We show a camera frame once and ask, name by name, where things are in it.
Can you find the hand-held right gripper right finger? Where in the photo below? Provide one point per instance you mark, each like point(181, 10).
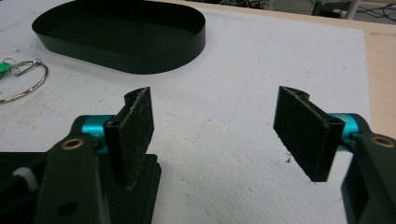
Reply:
point(299, 130)

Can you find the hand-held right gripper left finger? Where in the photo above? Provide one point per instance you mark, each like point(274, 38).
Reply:
point(137, 133)

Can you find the black oval tray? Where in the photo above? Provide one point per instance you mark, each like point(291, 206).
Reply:
point(124, 59)

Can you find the white foam mat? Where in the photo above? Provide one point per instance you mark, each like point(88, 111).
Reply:
point(233, 77)

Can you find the white metal table leg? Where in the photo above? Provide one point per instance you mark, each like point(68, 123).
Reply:
point(353, 8)

